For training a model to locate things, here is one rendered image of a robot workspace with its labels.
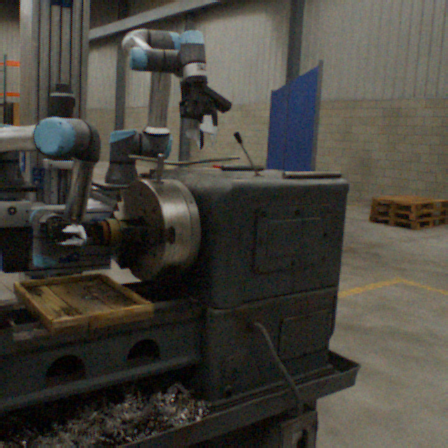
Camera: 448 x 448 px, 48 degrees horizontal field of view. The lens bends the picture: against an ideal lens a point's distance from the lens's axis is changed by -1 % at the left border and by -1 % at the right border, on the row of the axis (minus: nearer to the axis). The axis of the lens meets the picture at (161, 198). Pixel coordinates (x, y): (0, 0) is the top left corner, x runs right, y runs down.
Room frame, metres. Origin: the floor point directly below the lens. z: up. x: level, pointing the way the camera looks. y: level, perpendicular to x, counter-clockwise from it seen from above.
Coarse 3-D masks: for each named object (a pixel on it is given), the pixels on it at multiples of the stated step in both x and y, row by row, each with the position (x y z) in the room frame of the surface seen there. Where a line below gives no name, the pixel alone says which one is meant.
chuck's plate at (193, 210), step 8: (176, 184) 1.52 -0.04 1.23; (184, 192) 1.49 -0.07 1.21; (192, 200) 1.48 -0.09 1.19; (192, 208) 1.46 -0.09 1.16; (192, 216) 1.45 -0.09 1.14; (192, 224) 1.44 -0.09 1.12; (192, 232) 1.43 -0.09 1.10; (200, 232) 1.45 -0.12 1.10; (192, 240) 1.43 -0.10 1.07; (192, 248) 1.44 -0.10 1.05; (192, 256) 1.45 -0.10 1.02; (192, 264) 1.47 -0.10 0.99; (184, 272) 1.49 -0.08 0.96
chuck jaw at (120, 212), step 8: (120, 192) 1.55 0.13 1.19; (128, 192) 1.56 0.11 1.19; (120, 200) 1.54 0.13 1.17; (128, 200) 1.54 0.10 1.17; (120, 208) 1.51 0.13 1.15; (128, 208) 1.52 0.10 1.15; (136, 208) 1.54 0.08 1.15; (112, 216) 1.50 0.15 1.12; (120, 216) 1.49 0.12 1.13; (128, 216) 1.51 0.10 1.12; (136, 216) 1.52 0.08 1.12
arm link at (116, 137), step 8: (112, 136) 2.10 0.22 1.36; (120, 136) 2.08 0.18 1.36; (128, 136) 2.08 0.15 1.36; (136, 136) 2.11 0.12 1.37; (112, 144) 2.10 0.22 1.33; (120, 144) 2.08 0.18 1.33; (128, 144) 2.08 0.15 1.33; (136, 144) 2.09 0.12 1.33; (112, 152) 2.09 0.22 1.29; (120, 152) 2.08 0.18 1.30; (128, 152) 2.08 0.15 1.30; (136, 152) 2.10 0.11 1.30; (112, 160) 2.09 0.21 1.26; (120, 160) 2.08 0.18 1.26; (128, 160) 2.08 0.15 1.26
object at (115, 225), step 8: (96, 224) 1.44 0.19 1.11; (104, 224) 1.43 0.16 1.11; (112, 224) 1.44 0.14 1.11; (120, 224) 1.44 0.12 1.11; (96, 232) 1.47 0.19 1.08; (104, 232) 1.42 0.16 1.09; (112, 232) 1.42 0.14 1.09; (120, 232) 1.44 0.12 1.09; (96, 240) 1.45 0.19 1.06; (104, 240) 1.42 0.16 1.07; (112, 240) 1.43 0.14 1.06; (120, 240) 1.44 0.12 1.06
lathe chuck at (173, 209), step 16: (144, 192) 1.50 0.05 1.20; (160, 192) 1.45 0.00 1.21; (176, 192) 1.48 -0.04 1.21; (144, 208) 1.50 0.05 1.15; (160, 208) 1.42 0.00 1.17; (176, 208) 1.43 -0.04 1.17; (128, 224) 1.58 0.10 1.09; (144, 224) 1.58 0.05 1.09; (160, 224) 1.41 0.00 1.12; (176, 224) 1.41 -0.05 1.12; (176, 240) 1.40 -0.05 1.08; (144, 256) 1.48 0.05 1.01; (160, 256) 1.41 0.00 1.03; (176, 256) 1.42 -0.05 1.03; (144, 272) 1.48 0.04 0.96; (160, 272) 1.42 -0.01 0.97; (176, 272) 1.47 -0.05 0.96
